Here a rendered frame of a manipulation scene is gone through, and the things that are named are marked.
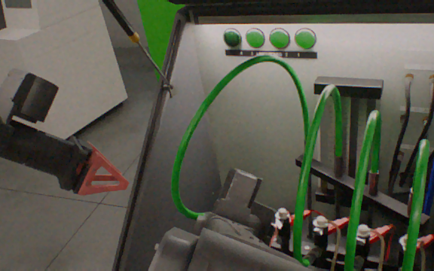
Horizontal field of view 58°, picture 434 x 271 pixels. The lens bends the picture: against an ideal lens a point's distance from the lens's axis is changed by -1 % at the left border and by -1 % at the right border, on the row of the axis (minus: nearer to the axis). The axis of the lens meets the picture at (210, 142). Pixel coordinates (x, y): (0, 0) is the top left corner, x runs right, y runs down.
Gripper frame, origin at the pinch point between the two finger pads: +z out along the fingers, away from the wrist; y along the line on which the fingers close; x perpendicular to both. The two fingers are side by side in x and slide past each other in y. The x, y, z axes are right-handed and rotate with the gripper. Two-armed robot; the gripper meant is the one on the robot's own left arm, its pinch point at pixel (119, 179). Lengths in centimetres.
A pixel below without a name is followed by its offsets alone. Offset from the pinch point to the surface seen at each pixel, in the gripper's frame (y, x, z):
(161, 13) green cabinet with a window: 288, -93, 70
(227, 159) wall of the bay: 40, -9, 42
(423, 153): -25.1, -24.6, 32.4
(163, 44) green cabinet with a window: 299, -71, 87
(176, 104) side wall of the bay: 29.5, -16.6, 15.4
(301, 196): -17.5, -10.6, 21.1
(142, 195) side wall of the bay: 21.2, 5.9, 14.2
